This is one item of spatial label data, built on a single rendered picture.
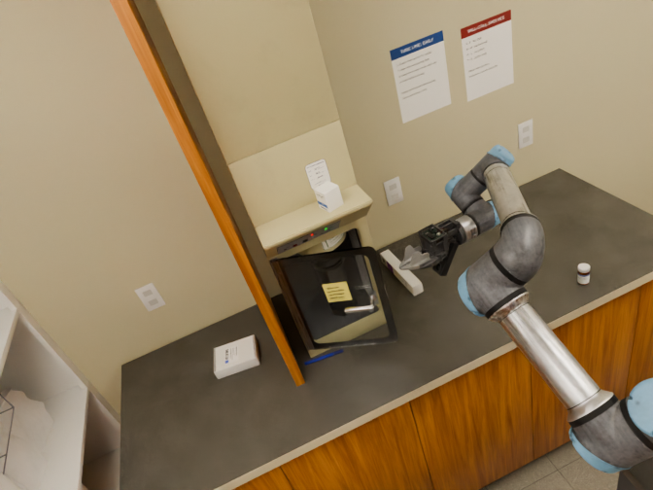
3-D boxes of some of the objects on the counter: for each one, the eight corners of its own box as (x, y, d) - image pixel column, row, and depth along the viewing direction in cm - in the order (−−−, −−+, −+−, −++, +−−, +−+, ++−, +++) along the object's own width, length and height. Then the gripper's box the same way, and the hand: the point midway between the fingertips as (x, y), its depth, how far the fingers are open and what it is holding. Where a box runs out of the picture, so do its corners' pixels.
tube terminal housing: (291, 314, 189) (212, 135, 145) (365, 280, 193) (311, 96, 149) (310, 358, 169) (225, 165, 125) (393, 319, 173) (340, 119, 129)
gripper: (447, 213, 146) (388, 244, 141) (466, 226, 139) (405, 260, 134) (449, 234, 151) (392, 265, 146) (468, 249, 144) (409, 282, 139)
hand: (403, 268), depth 142 cm, fingers closed
